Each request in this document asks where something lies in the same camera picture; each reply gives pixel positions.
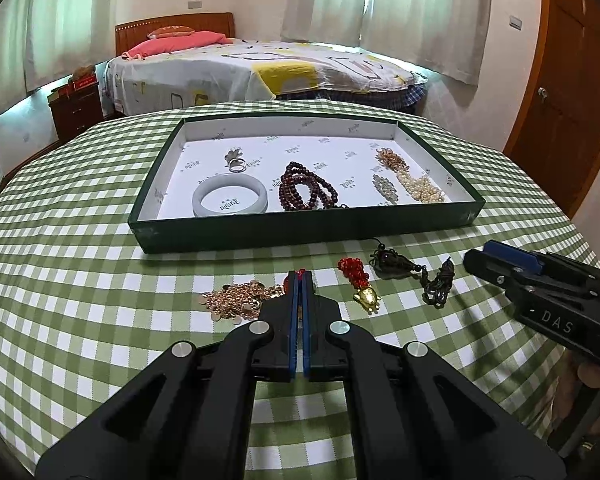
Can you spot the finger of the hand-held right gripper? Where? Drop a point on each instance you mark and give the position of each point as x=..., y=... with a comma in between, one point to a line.
x=510, y=256
x=485, y=260

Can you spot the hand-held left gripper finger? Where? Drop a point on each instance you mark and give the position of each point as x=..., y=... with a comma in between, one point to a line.
x=306, y=310
x=293, y=310

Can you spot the dark green jewelry box tray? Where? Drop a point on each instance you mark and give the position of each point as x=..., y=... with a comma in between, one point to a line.
x=280, y=232

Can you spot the dark red bead mala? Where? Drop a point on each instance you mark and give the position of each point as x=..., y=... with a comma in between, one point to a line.
x=286, y=195

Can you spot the pale jade bangle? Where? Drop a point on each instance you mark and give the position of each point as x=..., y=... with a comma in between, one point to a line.
x=198, y=200

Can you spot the person's right hand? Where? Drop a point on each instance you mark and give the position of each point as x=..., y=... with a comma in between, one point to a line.
x=595, y=375

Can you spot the red knot gold turtle charm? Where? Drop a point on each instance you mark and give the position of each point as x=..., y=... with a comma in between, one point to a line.
x=366, y=297

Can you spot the brown wooden door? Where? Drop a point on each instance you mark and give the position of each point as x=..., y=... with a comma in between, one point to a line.
x=575, y=85

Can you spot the wooden bed with patterned sheet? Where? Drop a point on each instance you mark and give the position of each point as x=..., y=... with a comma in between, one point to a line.
x=230, y=72

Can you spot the white sheer curtain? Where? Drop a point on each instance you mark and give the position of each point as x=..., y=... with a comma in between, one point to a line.
x=70, y=15
x=7, y=50
x=325, y=0
x=445, y=15

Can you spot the dark wooden nightstand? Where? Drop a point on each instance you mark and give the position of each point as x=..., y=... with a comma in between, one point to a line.
x=77, y=115

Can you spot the pink pillow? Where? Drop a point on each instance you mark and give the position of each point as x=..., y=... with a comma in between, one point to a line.
x=175, y=43

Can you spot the brown cushion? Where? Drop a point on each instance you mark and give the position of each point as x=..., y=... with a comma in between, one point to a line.
x=172, y=31

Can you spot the brown plush toy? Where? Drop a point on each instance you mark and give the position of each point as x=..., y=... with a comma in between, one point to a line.
x=82, y=73

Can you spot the flat dark red box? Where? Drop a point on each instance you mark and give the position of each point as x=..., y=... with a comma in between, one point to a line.
x=60, y=94

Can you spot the white light switch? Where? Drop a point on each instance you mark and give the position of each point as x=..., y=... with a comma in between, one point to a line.
x=515, y=22

